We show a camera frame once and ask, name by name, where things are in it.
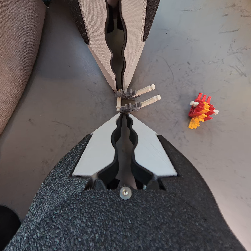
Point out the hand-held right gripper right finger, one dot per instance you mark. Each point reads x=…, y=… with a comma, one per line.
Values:
x=153, y=155

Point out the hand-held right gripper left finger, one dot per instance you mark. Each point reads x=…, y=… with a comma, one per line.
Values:
x=98, y=155

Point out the person's beige sweatshirt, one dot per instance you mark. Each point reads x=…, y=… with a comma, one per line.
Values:
x=17, y=58

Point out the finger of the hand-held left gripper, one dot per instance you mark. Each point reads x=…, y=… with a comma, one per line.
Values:
x=135, y=29
x=96, y=29

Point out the red and yellow connector stack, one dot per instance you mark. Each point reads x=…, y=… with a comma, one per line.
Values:
x=202, y=113

